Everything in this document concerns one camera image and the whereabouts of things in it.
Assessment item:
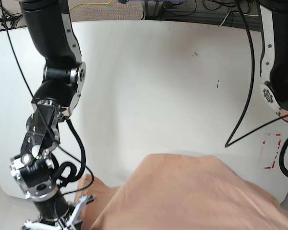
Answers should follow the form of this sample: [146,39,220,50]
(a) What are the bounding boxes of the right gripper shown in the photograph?
[32,188,83,230]

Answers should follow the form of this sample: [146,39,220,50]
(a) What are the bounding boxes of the peach T-shirt with emoji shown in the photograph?
[80,154,288,230]

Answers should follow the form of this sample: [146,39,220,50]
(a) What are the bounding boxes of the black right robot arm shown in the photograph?
[10,0,87,230]

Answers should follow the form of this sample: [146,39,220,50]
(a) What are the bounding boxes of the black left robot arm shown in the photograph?
[257,0,288,122]

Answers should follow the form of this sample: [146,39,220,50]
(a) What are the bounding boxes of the black tripod legs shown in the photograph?
[0,4,23,32]

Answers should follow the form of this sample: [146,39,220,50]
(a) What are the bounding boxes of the red tape rectangle marking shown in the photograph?
[260,133,281,170]

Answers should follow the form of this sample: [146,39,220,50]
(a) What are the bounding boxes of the yellow cable on floor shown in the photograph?
[69,0,113,12]

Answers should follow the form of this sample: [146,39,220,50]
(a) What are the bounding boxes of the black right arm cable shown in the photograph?
[0,0,96,195]

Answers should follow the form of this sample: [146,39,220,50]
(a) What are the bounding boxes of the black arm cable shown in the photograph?
[0,0,96,195]
[224,0,288,182]

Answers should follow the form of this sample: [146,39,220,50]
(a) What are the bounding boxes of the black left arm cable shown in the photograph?
[224,0,288,182]

